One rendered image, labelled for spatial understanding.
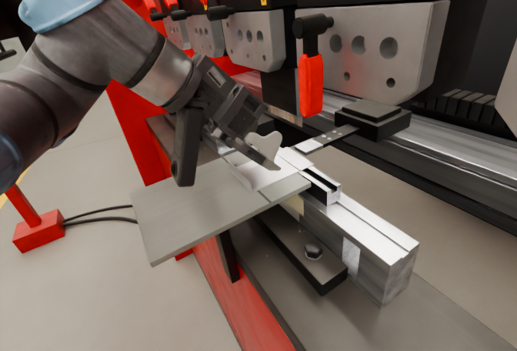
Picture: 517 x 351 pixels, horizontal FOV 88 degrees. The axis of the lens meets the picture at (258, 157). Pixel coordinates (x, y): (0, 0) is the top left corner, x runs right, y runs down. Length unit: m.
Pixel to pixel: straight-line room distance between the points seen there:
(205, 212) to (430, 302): 0.35
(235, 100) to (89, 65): 0.17
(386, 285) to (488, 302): 1.29
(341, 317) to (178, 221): 0.27
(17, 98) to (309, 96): 0.25
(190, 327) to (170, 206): 1.09
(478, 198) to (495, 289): 1.17
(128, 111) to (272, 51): 0.95
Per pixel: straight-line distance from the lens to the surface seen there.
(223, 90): 0.38
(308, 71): 0.28
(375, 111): 0.62
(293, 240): 0.49
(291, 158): 0.51
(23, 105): 0.29
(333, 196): 0.45
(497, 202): 0.60
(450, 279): 1.70
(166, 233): 0.41
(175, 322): 1.54
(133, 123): 1.28
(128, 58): 0.32
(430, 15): 0.24
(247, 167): 0.50
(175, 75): 0.33
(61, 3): 0.32
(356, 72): 0.28
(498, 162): 0.61
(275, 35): 0.38
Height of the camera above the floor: 1.27
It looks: 31 degrees down
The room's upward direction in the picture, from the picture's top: 8 degrees counter-clockwise
